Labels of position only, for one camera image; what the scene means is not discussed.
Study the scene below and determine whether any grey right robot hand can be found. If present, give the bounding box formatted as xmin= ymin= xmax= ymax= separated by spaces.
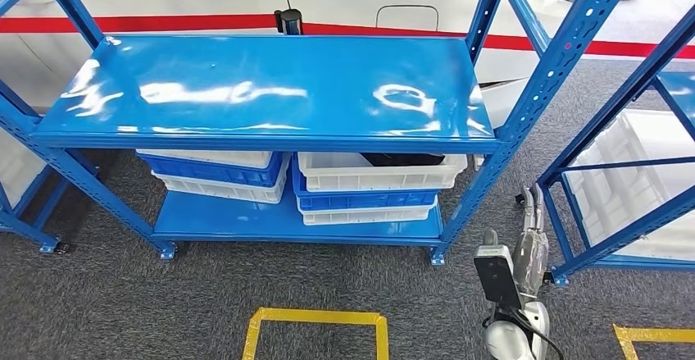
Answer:
xmin=482 ymin=182 xmax=551 ymax=299

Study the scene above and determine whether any blue metal shelf rack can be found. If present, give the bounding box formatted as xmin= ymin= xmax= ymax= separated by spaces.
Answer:
xmin=0 ymin=79 xmax=100 ymax=256
xmin=534 ymin=4 xmax=695 ymax=289
xmin=0 ymin=0 xmax=643 ymax=268

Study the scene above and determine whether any large white plastic crate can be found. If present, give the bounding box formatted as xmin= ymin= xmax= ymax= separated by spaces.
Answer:
xmin=0 ymin=128 xmax=48 ymax=210
xmin=563 ymin=172 xmax=695 ymax=264
xmin=574 ymin=108 xmax=695 ymax=223

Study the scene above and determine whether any yellow floor tape square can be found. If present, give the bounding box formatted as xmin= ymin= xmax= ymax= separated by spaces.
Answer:
xmin=241 ymin=307 xmax=391 ymax=360
xmin=612 ymin=323 xmax=695 ymax=360

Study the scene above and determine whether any red barrier belt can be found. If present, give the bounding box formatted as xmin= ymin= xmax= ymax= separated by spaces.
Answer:
xmin=0 ymin=14 xmax=695 ymax=61

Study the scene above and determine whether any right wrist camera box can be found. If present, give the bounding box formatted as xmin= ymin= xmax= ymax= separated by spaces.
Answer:
xmin=472 ymin=244 xmax=525 ymax=310

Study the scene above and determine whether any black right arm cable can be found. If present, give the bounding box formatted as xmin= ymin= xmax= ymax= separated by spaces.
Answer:
xmin=482 ymin=305 xmax=567 ymax=360

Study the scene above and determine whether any black plastic frame part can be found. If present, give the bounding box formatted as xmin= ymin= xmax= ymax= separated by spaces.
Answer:
xmin=360 ymin=153 xmax=447 ymax=168

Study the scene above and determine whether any black barrier post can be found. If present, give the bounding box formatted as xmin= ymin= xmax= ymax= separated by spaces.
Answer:
xmin=273 ymin=7 xmax=305 ymax=37

